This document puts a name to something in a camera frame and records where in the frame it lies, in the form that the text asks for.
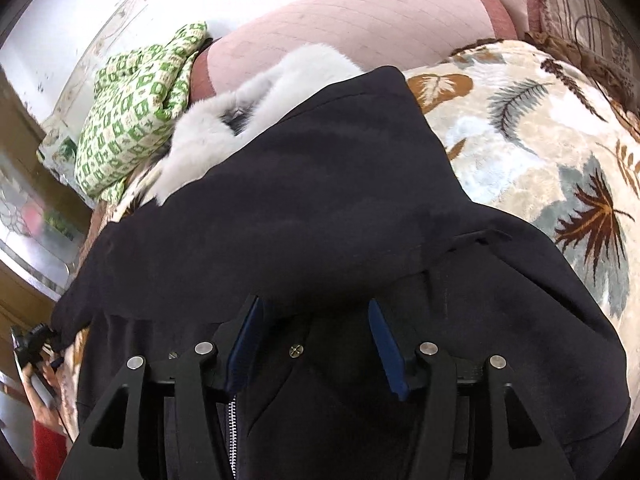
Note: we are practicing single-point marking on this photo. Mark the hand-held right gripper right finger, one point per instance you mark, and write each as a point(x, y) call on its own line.
point(387, 355)

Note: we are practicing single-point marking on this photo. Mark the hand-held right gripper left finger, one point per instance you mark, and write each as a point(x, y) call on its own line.
point(245, 342)

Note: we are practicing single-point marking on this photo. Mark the black coat with fur collar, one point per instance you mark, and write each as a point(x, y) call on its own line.
point(325, 185)

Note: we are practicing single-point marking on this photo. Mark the person's left forearm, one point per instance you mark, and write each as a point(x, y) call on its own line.
point(47, 440)

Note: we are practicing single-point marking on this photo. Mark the patterned glass door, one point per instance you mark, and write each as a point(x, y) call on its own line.
point(35, 225)

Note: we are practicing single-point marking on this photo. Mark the pale floral printed cushion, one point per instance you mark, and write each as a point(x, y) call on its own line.
point(57, 145)

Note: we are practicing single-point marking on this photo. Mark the green patterned quilt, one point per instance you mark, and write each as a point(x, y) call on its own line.
point(135, 105)

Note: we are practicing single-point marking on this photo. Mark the leaf print plush blanket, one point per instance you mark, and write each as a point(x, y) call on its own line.
point(525, 125)

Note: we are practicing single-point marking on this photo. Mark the pink quilted sofa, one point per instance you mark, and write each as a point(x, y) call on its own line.
point(375, 20)

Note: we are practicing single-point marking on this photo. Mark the striped floral sofa cushion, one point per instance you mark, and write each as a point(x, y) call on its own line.
point(590, 5)

